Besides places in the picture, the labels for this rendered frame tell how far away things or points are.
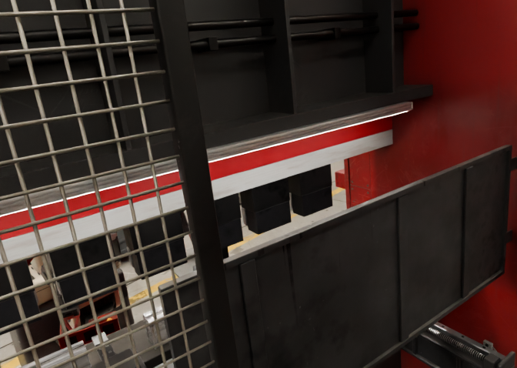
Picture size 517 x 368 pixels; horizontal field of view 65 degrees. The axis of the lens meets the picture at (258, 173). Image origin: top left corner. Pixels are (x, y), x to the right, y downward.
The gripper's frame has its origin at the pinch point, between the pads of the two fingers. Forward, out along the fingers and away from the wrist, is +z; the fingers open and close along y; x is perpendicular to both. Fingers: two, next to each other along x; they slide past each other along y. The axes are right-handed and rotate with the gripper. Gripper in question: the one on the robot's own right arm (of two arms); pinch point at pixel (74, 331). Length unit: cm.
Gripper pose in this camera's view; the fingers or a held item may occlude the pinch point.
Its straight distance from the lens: 176.1
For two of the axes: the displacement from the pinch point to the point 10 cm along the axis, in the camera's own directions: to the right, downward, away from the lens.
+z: 2.0, 9.8, 0.4
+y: 3.9, -0.4, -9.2
